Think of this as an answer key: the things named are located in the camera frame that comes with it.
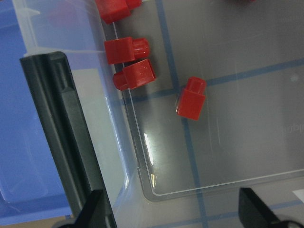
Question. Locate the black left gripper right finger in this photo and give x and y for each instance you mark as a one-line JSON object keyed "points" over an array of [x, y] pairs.
{"points": [[253, 212]]}

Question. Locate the clear plastic storage box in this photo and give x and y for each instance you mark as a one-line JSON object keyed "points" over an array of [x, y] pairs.
{"points": [[162, 170]]}

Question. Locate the blue plastic tray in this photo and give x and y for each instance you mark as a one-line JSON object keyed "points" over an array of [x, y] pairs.
{"points": [[30, 187]]}

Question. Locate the red block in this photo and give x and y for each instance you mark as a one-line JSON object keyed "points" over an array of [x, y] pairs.
{"points": [[126, 49], [192, 98], [114, 10], [134, 76]]}

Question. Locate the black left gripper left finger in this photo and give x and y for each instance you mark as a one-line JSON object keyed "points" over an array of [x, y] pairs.
{"points": [[93, 212]]}

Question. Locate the black box latch handle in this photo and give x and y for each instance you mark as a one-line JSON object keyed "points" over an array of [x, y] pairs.
{"points": [[53, 90]]}

